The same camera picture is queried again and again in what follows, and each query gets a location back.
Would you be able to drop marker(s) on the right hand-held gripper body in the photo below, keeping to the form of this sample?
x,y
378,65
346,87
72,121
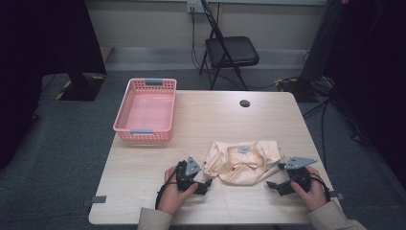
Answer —
x,y
298,172

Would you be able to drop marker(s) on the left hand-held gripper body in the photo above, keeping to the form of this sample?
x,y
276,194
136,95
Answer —
x,y
186,174

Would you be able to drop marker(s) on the cream yellow shirt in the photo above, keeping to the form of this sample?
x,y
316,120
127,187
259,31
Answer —
x,y
242,167

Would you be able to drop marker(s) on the person's right hand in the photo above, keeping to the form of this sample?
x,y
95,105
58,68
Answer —
x,y
311,195

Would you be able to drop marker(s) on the person's left hand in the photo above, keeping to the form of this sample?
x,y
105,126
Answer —
x,y
174,198

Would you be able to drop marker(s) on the grey tape piece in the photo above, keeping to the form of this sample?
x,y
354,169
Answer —
x,y
99,199
336,195

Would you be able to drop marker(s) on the pink plastic basket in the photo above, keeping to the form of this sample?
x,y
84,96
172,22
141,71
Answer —
x,y
150,111

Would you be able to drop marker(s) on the black stand with taped base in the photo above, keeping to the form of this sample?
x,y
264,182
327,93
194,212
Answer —
x,y
314,60

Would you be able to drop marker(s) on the black curtain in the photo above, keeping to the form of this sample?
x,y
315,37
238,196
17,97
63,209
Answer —
x,y
376,80
38,64

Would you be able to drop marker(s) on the black folding chair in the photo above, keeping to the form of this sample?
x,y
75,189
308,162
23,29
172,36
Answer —
x,y
231,51

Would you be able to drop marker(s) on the black stand base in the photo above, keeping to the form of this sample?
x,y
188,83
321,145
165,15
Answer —
x,y
83,87

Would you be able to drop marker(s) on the wall power outlet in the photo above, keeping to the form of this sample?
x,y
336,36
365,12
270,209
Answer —
x,y
194,5

